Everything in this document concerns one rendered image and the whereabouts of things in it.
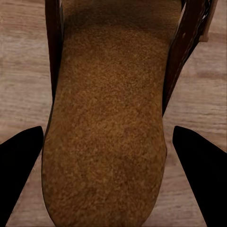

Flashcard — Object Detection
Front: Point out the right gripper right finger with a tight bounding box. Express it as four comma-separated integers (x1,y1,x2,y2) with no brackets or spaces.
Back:
173,126,227,227

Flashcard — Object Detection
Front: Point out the sandal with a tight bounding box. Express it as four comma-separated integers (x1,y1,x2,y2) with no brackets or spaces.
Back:
41,0,218,227

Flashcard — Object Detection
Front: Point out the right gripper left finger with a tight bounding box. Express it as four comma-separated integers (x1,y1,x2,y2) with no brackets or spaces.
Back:
0,126,44,227

